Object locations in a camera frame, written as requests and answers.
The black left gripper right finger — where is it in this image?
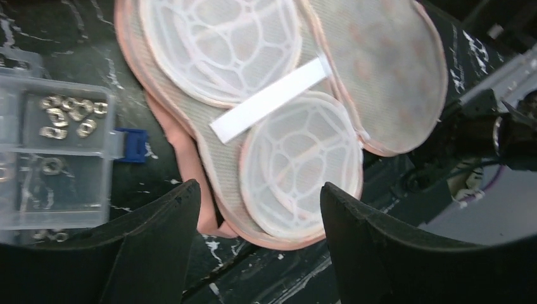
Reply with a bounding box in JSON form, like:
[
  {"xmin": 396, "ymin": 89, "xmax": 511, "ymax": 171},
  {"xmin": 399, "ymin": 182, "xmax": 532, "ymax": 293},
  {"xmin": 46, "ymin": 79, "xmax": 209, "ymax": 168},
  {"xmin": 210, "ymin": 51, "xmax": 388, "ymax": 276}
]
[{"xmin": 320, "ymin": 182, "xmax": 536, "ymax": 303}]

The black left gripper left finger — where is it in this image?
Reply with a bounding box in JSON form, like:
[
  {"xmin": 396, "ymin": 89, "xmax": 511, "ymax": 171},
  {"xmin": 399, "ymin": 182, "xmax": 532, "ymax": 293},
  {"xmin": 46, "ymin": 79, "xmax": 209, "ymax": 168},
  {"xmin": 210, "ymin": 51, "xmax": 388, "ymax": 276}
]
[{"xmin": 1, "ymin": 180, "xmax": 201, "ymax": 303}]

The peach print mesh laundry bag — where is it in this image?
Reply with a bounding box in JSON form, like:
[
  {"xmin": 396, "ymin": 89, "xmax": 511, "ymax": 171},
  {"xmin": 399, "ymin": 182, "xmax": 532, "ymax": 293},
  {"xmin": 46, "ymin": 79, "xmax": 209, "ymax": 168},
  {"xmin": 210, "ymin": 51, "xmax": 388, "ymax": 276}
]
[{"xmin": 114, "ymin": 1, "xmax": 448, "ymax": 251}]

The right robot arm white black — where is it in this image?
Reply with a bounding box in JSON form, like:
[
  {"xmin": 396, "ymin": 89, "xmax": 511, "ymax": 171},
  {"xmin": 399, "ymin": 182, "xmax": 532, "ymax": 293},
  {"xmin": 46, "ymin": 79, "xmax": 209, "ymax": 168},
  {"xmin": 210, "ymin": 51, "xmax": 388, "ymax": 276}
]
[{"xmin": 400, "ymin": 89, "xmax": 536, "ymax": 193}]

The clear plastic screw organizer box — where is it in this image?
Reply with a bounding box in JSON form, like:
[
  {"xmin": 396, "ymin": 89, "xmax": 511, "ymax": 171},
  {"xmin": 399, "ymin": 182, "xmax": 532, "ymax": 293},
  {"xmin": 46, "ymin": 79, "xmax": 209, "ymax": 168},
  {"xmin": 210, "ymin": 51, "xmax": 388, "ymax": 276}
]
[{"xmin": 1, "ymin": 47, "xmax": 148, "ymax": 244}]

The aluminium frame rail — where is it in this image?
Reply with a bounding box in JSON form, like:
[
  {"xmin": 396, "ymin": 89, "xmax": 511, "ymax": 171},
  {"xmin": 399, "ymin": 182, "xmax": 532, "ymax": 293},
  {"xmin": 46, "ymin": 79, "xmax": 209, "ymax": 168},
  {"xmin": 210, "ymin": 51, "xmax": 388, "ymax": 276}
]
[{"xmin": 459, "ymin": 45, "xmax": 536, "ymax": 111}]

